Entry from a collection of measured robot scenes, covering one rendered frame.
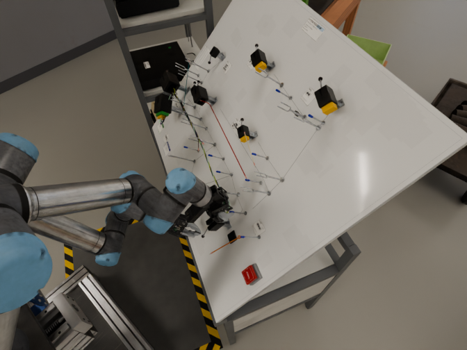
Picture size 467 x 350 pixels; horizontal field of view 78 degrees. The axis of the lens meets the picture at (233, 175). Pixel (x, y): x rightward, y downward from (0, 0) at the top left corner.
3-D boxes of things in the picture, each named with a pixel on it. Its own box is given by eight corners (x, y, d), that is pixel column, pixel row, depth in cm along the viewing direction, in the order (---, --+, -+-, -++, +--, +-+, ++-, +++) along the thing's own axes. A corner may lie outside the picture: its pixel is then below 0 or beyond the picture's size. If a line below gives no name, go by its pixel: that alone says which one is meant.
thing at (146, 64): (140, 92, 169) (137, 82, 163) (130, 61, 189) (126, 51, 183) (193, 78, 175) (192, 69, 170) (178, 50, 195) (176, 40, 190)
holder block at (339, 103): (336, 80, 91) (321, 69, 85) (346, 109, 87) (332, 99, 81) (322, 88, 94) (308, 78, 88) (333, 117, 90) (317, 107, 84)
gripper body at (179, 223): (182, 239, 108) (153, 228, 102) (175, 233, 116) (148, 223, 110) (190, 220, 109) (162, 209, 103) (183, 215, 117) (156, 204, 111)
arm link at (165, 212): (144, 216, 89) (166, 187, 89) (168, 238, 84) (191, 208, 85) (128, 211, 81) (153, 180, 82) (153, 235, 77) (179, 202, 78)
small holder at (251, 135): (254, 118, 115) (241, 113, 110) (258, 138, 112) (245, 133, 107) (246, 124, 118) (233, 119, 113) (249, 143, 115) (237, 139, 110)
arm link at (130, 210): (113, 196, 105) (121, 186, 100) (141, 207, 111) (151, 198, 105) (106, 214, 101) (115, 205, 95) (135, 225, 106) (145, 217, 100)
